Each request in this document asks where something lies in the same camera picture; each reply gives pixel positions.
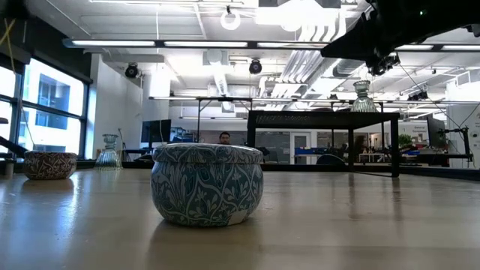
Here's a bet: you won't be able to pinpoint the blue white patterned candle tin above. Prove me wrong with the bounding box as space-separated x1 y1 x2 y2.
150 142 265 228

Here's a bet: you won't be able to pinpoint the clear glass candlestick holder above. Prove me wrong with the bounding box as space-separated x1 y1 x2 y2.
94 133 124 170
350 79 378 113

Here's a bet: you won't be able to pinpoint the window with dark frame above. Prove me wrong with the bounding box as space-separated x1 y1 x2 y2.
0 58 91 161

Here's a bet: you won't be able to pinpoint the blue storage bins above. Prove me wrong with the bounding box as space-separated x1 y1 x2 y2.
294 147 326 157

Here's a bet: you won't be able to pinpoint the black monitor on arm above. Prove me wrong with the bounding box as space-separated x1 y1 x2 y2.
427 115 474 169

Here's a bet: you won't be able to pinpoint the black computer monitor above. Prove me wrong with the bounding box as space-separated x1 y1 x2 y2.
140 118 173 144

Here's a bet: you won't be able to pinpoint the black aluminium table frame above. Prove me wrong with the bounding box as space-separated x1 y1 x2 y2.
0 159 480 182

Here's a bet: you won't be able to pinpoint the white ceiling pipes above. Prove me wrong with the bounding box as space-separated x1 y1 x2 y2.
258 22 350 112

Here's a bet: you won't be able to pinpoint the green office plant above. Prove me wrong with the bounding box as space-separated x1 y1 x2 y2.
397 133 413 151

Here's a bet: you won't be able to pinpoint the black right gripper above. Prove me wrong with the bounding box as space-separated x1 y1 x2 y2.
321 0 432 61

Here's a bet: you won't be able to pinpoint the black perforated metal shelf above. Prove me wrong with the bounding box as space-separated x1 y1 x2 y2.
246 109 401 178

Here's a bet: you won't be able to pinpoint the black ceiling spotlight cluster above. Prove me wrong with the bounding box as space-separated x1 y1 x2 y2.
407 89 430 101
367 52 401 77

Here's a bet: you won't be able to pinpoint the dark office chair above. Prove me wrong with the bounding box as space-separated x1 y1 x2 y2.
316 153 347 167

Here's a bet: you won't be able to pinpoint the black metal stand frame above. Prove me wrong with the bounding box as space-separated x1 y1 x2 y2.
196 96 253 146

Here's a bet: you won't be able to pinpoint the white ventilation duct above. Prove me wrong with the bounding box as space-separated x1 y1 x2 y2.
202 48 236 113

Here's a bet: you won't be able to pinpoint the glass office door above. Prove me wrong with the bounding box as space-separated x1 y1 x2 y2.
289 131 313 166

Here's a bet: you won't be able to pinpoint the purple patterned candle tin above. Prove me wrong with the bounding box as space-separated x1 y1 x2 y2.
23 151 78 181

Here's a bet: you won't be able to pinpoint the long ceiling light strip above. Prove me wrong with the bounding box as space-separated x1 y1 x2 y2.
62 37 480 52
148 95 480 105

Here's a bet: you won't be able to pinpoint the black curved cable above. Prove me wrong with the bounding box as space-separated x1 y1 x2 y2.
0 135 28 158

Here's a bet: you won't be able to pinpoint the white ring ceiling lamp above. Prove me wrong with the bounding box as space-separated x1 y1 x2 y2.
220 8 242 32

